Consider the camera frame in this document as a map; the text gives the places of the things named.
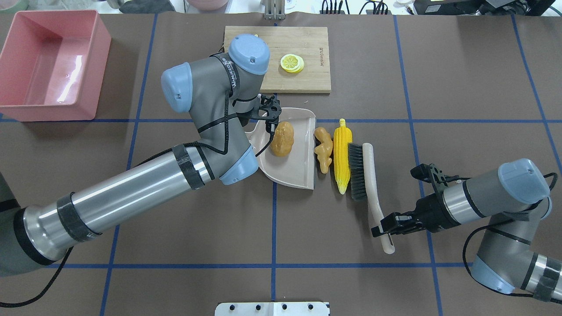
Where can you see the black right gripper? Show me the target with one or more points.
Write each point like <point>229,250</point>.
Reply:
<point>428,209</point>

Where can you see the beige hand brush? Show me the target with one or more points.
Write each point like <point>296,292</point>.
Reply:
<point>363,185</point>

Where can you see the yellow corn toy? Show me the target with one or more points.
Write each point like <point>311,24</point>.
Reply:
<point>341,139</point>

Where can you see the orange ginger toy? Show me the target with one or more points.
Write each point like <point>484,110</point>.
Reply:
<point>324,149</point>

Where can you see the brown potato toy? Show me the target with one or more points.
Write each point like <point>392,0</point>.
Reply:
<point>283,140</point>

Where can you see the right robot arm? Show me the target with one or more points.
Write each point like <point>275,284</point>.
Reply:
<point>515,198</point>

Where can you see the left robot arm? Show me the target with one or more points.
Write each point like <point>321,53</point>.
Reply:
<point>216,92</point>

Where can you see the pink plastic bin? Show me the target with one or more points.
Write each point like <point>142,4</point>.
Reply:
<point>52,65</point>

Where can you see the wooden cutting board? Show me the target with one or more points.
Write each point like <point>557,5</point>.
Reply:
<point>309,43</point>

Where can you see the yellow lemon slice toy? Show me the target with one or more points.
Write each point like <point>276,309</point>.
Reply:
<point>292,63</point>

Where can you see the pink bowl on scale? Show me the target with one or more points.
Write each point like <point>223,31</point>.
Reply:
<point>207,5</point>

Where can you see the dark grey cloth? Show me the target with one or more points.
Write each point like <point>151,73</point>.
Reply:
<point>146,7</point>

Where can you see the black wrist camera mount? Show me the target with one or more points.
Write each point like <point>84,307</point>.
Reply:
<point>433,175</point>
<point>267,110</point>

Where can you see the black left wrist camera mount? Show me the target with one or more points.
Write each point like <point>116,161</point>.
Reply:
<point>267,110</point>

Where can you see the aluminium frame post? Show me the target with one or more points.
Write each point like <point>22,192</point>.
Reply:
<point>274,9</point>

